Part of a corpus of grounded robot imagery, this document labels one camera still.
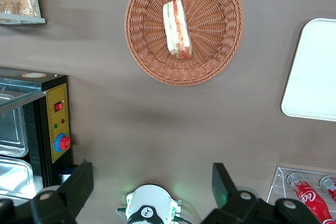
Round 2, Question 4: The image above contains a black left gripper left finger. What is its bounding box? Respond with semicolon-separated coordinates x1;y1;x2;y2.
0;162;94;224

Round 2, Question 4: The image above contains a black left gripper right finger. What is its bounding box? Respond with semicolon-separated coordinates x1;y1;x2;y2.
201;162;321;224

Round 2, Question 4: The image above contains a triangle sandwich with filling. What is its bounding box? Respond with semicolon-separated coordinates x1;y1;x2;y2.
162;0;194;60

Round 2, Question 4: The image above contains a cream plastic tray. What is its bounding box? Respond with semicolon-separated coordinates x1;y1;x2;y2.
280;18;336;122

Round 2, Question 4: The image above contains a round brown wicker basket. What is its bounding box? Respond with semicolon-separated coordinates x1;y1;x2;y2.
124;0;245;88

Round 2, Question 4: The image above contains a red emergency stop knob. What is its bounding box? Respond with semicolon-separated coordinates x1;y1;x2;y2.
54;132;71;153

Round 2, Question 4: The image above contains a clear acrylic bottle rack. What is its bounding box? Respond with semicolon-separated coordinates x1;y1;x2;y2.
266;166;336;224

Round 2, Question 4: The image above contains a steel food pan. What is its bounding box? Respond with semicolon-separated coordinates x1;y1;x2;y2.
0;107;29;158
0;156;37;200

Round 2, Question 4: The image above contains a black food warmer cabinet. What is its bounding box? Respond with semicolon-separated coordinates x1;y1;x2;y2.
0;66;76;206

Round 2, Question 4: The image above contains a red cola bottle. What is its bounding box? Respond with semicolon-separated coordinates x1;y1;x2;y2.
286;172;336;224
319;175;336;204

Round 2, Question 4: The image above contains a clear bag of crackers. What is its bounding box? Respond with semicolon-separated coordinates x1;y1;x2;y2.
0;0;37;17

